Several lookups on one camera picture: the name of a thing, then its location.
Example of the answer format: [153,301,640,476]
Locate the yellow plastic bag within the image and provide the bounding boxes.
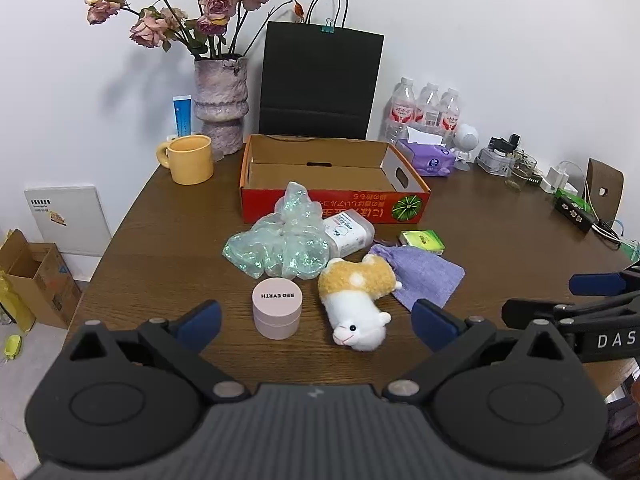
[0,270,36,333]

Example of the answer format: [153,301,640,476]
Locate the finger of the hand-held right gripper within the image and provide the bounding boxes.
[501,294,640,333]
[569,260,640,297]

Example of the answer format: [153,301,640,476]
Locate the white panel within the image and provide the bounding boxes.
[24,185,112,257]

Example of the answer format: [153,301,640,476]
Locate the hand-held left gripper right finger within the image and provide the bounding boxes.
[382,299,578,403]

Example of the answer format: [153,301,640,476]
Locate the tangled cables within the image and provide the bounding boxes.
[592,217,640,261]

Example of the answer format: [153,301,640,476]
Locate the white charger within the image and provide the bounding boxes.
[545,161,583,193]

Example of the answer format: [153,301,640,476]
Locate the small glass jar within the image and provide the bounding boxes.
[505,152,538,191]

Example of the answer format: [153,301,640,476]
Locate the black box with gold print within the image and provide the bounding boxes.
[554,195,597,233]

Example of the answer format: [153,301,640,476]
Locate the black paper bag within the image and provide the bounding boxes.
[258,0,386,141]

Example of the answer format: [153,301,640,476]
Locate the yellow white alpaca plush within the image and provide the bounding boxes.
[318,254,403,352]

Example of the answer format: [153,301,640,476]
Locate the blue white tube box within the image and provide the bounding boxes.
[172,95,193,137]

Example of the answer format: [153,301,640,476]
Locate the white plastic container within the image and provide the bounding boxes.
[320,211,376,257]

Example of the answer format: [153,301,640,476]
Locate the dried pink roses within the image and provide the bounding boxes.
[84,0,306,61]

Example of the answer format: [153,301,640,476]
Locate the red cardboard box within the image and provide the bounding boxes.
[239,134,432,225]

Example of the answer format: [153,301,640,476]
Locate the purple tissue pack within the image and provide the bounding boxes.
[396,126,457,177]

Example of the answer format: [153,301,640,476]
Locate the iridescent plastic bag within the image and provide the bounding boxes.
[222,182,331,281]

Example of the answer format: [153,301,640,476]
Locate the clear water bottle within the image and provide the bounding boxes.
[415,82,441,128]
[385,77,417,143]
[439,88,461,133]

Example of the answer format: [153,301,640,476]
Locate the purple drawstring pouch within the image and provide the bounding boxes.
[369,244,466,312]

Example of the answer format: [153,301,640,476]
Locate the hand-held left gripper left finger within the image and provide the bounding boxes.
[64,300,251,403]

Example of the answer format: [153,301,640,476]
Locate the yellow mug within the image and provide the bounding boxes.
[156,134,215,186]

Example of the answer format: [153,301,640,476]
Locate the open brown cardboard box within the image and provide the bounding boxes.
[0,229,82,330]

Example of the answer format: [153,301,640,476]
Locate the white round robot figurine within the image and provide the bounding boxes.
[452,123,480,171]

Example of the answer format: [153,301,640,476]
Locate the small green box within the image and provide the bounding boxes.
[398,230,446,255]

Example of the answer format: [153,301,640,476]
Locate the pink cosmetic jar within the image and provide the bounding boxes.
[251,277,304,341]

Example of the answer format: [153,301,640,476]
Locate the brown curved holder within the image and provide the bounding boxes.
[586,158,625,221]

